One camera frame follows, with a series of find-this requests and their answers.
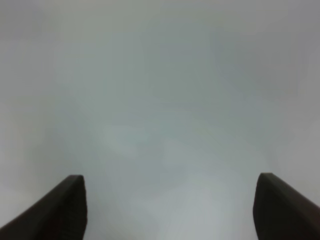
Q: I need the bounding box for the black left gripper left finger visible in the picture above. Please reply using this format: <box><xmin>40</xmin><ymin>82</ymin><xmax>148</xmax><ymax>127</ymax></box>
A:
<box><xmin>0</xmin><ymin>175</ymin><xmax>88</xmax><ymax>240</ymax></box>

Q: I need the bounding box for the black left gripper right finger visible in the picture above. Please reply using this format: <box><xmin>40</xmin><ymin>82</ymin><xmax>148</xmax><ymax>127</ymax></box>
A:
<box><xmin>252</xmin><ymin>173</ymin><xmax>320</xmax><ymax>240</ymax></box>

